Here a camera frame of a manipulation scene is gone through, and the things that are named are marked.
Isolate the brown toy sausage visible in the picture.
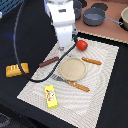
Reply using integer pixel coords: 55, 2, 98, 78
39, 57, 59, 68

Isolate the red toy tomato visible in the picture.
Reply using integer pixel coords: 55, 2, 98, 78
76, 40, 88, 51

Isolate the yellow snack box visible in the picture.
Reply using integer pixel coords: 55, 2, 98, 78
45, 85, 58, 109

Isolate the orange toy bread loaf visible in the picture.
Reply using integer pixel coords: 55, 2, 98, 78
6, 63, 29, 77

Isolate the round beige plate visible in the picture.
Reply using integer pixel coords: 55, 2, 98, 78
59, 57, 87, 81

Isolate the beige woven placemat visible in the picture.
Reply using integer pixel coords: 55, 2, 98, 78
17, 39, 118, 128

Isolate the pink brown board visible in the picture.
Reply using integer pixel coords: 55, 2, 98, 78
75, 1, 128, 43

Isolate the dark grey pot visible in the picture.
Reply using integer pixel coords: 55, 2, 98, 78
73, 0, 82, 19

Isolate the beige bowl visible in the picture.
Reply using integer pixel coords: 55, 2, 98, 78
121, 7, 128, 30

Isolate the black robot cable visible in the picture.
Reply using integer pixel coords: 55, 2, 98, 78
13, 0, 78, 84

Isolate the fork with orange handle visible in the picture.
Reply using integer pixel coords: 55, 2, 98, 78
50, 74, 90, 92

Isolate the knife with orange handle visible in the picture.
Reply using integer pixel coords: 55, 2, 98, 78
82, 57, 102, 65

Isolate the grey saucepan with handle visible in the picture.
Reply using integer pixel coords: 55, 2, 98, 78
82, 7, 124, 27

